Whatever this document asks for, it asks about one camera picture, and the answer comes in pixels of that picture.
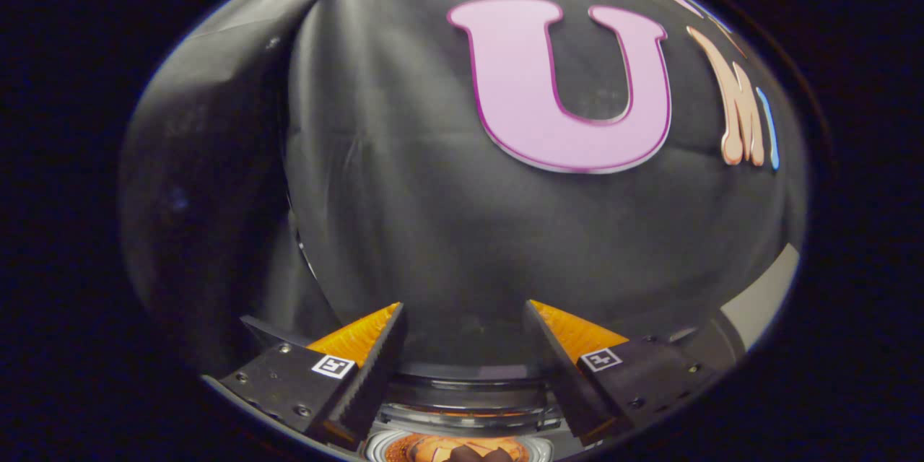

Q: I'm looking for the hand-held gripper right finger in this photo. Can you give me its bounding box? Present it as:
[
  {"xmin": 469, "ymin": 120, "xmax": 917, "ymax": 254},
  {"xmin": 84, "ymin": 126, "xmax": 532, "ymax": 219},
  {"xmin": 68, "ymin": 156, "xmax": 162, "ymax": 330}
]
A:
[{"xmin": 523, "ymin": 300, "xmax": 723, "ymax": 448}]

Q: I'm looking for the grey washing machine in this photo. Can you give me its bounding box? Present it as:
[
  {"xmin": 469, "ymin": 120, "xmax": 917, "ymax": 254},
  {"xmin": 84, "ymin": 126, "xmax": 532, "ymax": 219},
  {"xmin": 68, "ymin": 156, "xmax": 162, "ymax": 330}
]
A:
[{"xmin": 365, "ymin": 365, "xmax": 571, "ymax": 462}]

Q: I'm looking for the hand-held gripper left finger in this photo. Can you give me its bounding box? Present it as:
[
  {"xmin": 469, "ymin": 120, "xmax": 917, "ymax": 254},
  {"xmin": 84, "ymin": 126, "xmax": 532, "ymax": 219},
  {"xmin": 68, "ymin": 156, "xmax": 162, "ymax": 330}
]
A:
[{"xmin": 202, "ymin": 302, "xmax": 409, "ymax": 452}]

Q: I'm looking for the black backdrop cloth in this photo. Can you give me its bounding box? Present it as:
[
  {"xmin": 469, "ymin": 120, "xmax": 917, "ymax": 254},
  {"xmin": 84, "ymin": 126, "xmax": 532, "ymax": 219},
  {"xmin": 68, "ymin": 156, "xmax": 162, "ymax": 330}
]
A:
[{"xmin": 119, "ymin": 0, "xmax": 809, "ymax": 376}]

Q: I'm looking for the beige cabinet with dark frame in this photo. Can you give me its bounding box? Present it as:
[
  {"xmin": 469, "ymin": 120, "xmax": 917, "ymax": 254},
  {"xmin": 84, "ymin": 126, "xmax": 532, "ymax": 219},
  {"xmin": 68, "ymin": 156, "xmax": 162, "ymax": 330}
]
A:
[{"xmin": 668, "ymin": 244, "xmax": 801, "ymax": 369}]

